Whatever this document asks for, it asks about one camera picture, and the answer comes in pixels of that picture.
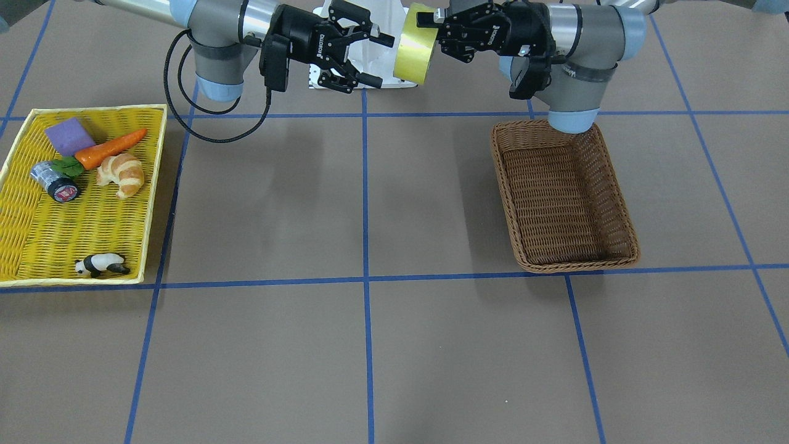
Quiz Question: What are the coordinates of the yellow tape roll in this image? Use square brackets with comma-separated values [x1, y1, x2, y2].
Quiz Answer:
[393, 2, 438, 85]

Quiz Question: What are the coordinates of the brown wicker basket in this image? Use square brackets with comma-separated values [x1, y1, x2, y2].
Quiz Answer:
[490, 119, 642, 274]

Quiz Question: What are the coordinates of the yellow plastic basket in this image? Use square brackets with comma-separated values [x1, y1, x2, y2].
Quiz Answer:
[1, 104, 168, 289]

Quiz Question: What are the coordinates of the toy croissant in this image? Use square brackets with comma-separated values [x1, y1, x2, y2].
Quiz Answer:
[96, 154, 145, 200]

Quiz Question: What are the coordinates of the purple foam block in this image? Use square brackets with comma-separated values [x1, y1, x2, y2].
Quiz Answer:
[44, 117, 96, 157]

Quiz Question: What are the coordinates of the toy carrot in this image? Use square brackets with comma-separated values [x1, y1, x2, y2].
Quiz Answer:
[51, 128, 149, 179]

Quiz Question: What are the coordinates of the small black-lidded jar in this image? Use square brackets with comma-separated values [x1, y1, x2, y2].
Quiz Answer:
[29, 161, 82, 203]

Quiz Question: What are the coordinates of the panda figurine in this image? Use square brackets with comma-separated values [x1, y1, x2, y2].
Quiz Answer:
[74, 253, 131, 278]

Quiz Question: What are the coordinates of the white camera stand post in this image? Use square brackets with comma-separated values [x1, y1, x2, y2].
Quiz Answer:
[348, 1, 417, 88]

